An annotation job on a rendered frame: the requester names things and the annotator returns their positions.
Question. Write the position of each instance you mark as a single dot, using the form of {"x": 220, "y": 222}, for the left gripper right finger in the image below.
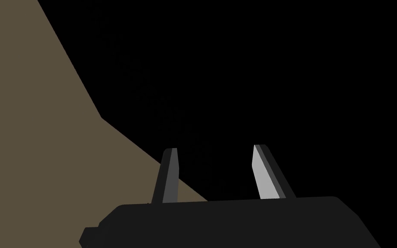
{"x": 269, "y": 177}

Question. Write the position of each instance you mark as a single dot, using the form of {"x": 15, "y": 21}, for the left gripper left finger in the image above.
{"x": 168, "y": 179}

